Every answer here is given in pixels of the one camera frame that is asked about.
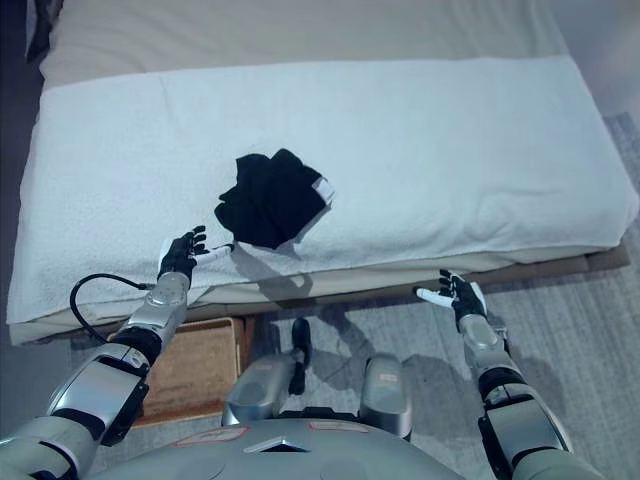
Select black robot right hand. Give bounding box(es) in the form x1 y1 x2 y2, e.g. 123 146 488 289
412 268 490 320

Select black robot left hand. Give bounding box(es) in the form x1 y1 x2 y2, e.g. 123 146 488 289
157 224 236 281

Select brown woven basket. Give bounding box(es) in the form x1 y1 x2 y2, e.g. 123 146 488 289
132 315 250 427

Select black crumpled clothes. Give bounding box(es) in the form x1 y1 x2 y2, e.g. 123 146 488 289
213 148 337 250

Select beige mattress bed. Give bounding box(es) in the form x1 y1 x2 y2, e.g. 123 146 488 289
9 0 624 347

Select silver robot right leg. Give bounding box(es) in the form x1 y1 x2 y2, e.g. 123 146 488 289
359 353 415 442

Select silver robot leg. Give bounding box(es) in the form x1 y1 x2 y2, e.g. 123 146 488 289
359 353 415 442
222 317 315 427

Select white towel blanket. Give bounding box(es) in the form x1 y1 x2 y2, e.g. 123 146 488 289
7 57 640 326

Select silver robot left leg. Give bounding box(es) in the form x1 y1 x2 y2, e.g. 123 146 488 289
222 317 315 427

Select grey robot torso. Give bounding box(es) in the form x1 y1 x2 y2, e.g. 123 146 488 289
89 418 506 480

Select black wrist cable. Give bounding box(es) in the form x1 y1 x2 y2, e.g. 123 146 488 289
69 272 154 346

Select brown bed frame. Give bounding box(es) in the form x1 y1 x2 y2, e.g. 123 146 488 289
69 247 632 351

